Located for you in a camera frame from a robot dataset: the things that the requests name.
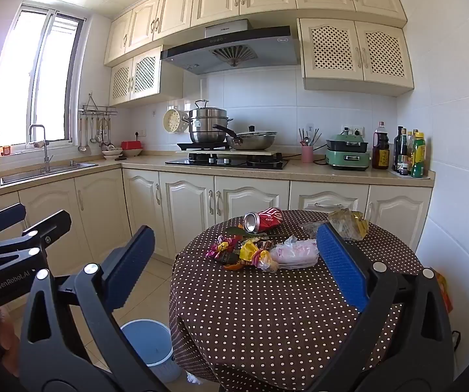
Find clear dark wrapper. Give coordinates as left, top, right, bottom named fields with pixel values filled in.
left=300, top=221, right=329, bottom=239

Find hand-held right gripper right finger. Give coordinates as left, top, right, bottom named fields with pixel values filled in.
left=304, top=222, right=456, bottom=392

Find crushed red soda can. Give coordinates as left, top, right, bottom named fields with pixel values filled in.
left=243, top=207, right=285, bottom=235

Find large brown oil bottle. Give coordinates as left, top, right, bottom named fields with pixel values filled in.
left=372, top=122, right=390, bottom=170

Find wall utensil rack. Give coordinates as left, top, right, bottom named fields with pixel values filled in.
left=78, top=93, right=118, bottom=116

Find steel sink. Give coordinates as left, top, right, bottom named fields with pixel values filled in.
left=0, top=161, right=98, bottom=186

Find black gas stove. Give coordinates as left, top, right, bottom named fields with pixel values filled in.
left=165, top=152, right=289, bottom=171

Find orange bag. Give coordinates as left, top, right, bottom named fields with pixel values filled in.
left=432, top=267, right=453, bottom=315

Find brown polka dot tablecloth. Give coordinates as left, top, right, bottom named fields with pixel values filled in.
left=168, top=210, right=433, bottom=392

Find yellow snack wrapper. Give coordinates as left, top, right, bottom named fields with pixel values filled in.
left=239, top=240, right=273, bottom=272

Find cream lower kitchen cabinets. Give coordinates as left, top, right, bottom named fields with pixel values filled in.
left=0, top=163, right=433, bottom=278

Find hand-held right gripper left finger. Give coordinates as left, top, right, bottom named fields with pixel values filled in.
left=19, top=225, right=167, bottom=392

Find blue plastic bin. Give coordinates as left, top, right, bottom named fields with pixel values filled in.
left=118, top=318, right=185, bottom=384

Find row of hanging kitchen utensils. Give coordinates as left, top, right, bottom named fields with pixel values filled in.
left=77, top=114, right=115, bottom=154

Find grey range hood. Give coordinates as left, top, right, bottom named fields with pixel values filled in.
left=160, top=20, right=300, bottom=76

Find person's left hand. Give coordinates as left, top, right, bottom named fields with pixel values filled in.
left=0, top=307, right=20, bottom=376

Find green electric grill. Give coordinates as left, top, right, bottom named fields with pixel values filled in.
left=325, top=133, right=372, bottom=171

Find cream lattice door wall cabinet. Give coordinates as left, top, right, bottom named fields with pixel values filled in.
left=298, top=17, right=415, bottom=97
left=109, top=46, right=184, bottom=107

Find purple red snack wrapper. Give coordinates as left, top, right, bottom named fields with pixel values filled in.
left=205, top=235, right=239, bottom=261

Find pink white plastic bag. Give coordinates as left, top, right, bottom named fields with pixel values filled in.
left=269, top=236, right=321, bottom=271

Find cluster of condiment bottles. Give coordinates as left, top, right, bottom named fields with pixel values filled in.
left=393, top=126, right=428, bottom=179

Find steel faucet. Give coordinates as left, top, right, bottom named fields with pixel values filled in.
left=28, top=124, right=54, bottom=173

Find clear printed plastic wrapper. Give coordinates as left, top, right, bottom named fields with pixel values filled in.
left=328, top=208, right=371, bottom=241

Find dark green wrapper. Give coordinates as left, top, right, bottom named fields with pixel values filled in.
left=224, top=224, right=270, bottom=241

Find cream board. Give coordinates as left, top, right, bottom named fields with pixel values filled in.
left=186, top=149, right=282, bottom=156

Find steel steamer pot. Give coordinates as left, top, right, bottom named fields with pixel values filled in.
left=182, top=100, right=234, bottom=144

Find sliding window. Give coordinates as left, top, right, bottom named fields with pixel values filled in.
left=0, top=3, right=86, bottom=158

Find cream round colander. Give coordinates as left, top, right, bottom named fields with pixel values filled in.
left=163, top=108, right=189, bottom=135

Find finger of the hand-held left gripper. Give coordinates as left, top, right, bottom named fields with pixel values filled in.
left=0, top=203, right=27, bottom=242
left=0, top=210, right=73, bottom=272

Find steel wok with lid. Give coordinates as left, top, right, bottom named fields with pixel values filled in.
left=213, top=124, right=278, bottom=151

